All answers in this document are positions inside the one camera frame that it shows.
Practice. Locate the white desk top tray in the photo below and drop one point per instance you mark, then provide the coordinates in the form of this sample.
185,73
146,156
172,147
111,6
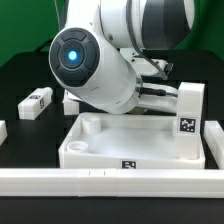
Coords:
100,140

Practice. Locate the white right side fence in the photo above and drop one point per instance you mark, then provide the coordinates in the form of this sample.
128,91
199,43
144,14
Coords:
214,136

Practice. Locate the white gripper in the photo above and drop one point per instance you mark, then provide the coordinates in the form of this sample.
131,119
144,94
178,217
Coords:
158,97

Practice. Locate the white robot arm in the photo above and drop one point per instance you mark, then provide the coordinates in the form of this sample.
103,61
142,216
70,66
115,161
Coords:
98,53

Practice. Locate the white block left edge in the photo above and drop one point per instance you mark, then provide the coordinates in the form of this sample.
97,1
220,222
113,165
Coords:
3,131

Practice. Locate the white front rail fence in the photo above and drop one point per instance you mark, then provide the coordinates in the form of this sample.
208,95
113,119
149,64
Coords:
112,183

